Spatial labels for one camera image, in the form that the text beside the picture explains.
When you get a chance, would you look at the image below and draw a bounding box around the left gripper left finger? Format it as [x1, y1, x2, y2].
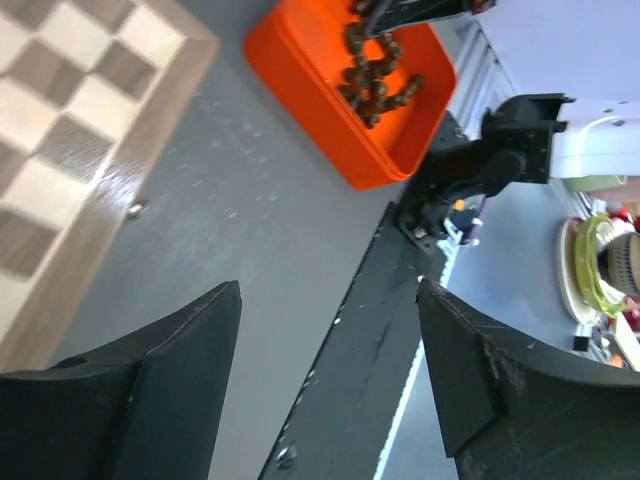
[1, 281, 242, 479]

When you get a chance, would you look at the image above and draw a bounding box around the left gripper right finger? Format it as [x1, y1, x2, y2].
[416, 279, 639, 479]

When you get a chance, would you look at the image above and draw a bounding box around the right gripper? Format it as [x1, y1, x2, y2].
[369, 0, 497, 38]

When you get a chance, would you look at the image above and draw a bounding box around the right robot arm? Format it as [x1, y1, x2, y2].
[397, 93, 639, 252]

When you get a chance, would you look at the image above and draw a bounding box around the wooden chess board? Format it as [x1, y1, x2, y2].
[1, 1, 221, 372]

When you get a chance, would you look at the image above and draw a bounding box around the orange plastic tray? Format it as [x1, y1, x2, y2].
[244, 1, 457, 190]

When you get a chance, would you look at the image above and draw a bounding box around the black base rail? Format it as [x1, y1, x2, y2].
[260, 203, 443, 480]

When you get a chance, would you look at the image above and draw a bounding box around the white cable duct strip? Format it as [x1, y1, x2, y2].
[372, 239, 456, 480]

